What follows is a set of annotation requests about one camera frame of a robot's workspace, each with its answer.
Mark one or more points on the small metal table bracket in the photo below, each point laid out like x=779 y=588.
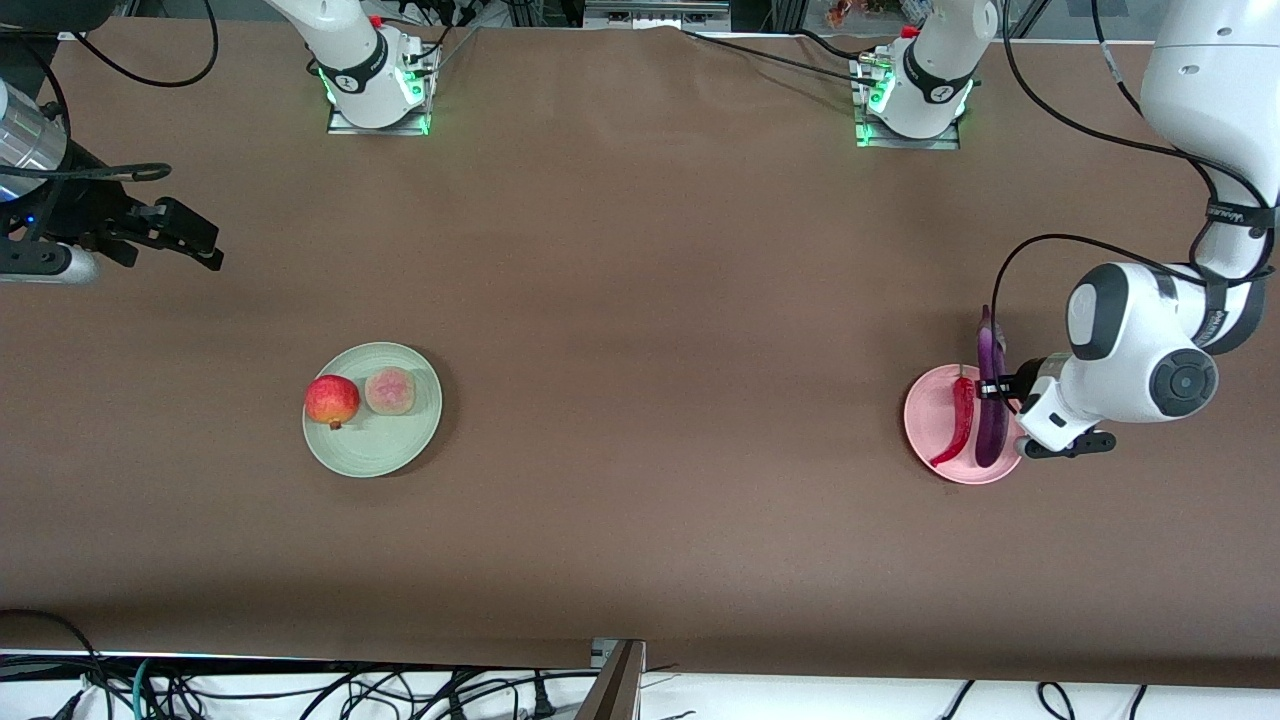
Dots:
x=603 y=652

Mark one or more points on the brown wooden post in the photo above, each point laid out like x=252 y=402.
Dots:
x=612 y=690

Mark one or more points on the pink-fleshed guava half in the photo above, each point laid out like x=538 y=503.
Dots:
x=390 y=390

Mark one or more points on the pale green round plate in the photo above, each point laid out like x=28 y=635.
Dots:
x=385 y=450

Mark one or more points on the grey equipment box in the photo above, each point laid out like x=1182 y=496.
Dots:
x=655 y=12

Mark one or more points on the pink round plate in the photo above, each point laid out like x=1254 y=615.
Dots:
x=925 y=420

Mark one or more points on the brown table cover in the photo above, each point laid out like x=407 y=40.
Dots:
x=640 y=250

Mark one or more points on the red chili pepper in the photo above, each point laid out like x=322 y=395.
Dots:
x=962 y=410

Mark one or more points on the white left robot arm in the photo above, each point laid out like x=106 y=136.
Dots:
x=1130 y=330

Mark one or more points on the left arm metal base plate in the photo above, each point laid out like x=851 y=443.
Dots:
x=930 y=143

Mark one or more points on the aluminium frame rail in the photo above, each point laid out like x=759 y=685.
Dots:
x=1250 y=20

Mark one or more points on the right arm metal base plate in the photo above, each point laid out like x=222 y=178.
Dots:
x=420 y=95

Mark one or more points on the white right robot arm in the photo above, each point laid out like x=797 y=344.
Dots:
x=350 y=60

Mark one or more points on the purple eggplant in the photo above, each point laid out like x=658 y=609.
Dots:
x=992 y=430

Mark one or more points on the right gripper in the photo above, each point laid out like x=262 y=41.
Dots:
x=88 y=214

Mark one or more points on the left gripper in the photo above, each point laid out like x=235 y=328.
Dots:
x=1021 y=383

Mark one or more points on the white lower board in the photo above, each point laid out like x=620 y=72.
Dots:
x=800 y=700

